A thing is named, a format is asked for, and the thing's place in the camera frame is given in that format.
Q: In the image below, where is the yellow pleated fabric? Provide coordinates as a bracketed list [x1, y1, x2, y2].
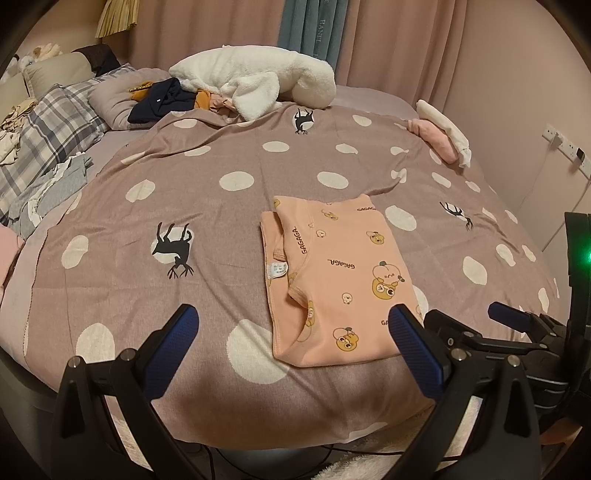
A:
[95, 0, 139, 38]

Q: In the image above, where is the white fluffy blanket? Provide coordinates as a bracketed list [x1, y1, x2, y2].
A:
[168, 45, 337, 121]

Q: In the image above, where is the grey plaid pillow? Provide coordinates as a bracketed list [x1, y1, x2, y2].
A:
[0, 65, 139, 217]

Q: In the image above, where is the white folded cloth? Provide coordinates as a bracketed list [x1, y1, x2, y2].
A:
[416, 99, 472, 169]

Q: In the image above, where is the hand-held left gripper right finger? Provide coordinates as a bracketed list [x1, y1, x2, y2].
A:
[379, 304, 542, 480]

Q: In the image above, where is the navy garment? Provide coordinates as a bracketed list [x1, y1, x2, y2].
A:
[128, 78, 204, 124]

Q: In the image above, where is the beige printed cloth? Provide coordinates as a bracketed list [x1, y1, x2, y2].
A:
[2, 99, 38, 130]

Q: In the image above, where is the mauve pillow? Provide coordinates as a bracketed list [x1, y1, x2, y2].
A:
[88, 68, 174, 132]

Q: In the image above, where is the mauve polka-dot blanket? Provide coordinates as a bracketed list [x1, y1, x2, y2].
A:
[21, 104, 564, 450]

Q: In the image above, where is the dark brown cloth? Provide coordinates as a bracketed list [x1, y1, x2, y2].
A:
[74, 45, 122, 77]

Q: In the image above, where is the peach bear-print baby shirt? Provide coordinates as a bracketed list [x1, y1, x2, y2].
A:
[259, 194, 428, 368]

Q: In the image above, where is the white wall power strip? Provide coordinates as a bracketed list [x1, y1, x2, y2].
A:
[542, 122, 591, 171]

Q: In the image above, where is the pink folded cloth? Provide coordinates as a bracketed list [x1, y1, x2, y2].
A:
[407, 117, 460, 163]

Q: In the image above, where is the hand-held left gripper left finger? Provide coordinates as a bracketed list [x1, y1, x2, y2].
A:
[50, 304, 218, 480]

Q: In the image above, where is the cream plush toy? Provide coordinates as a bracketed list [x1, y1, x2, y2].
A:
[32, 42, 63, 61]

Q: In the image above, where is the grey-blue garment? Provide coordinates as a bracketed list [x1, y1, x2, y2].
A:
[7, 154, 95, 236]

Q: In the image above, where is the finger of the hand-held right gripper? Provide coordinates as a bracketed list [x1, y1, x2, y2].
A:
[488, 302, 561, 342]
[424, 310, 509, 354]

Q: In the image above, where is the pink curtain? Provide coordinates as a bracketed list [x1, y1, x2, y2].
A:
[129, 0, 472, 102]

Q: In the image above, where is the blue curtain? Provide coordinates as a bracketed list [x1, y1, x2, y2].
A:
[277, 0, 352, 63]

